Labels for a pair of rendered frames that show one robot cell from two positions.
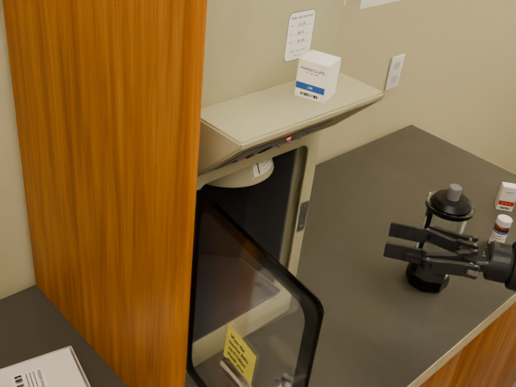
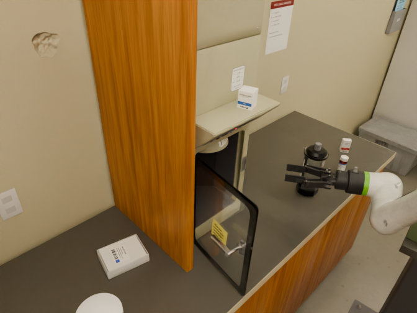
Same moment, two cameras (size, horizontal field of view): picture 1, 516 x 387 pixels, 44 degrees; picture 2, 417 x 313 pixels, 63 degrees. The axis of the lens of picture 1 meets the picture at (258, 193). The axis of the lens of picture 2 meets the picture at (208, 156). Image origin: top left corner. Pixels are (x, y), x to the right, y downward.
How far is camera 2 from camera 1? 0.13 m
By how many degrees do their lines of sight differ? 2
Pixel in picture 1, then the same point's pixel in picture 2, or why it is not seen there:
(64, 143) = (128, 137)
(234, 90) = (208, 107)
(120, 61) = (156, 99)
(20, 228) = (105, 178)
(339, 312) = (264, 209)
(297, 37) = (236, 79)
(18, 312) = (108, 219)
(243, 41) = (211, 84)
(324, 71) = (251, 95)
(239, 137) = (213, 131)
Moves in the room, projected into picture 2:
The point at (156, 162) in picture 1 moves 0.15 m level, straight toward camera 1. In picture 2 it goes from (175, 145) to (179, 177)
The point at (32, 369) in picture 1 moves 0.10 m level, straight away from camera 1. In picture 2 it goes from (119, 246) to (114, 228)
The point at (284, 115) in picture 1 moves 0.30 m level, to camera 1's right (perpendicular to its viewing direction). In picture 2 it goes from (233, 118) to (331, 123)
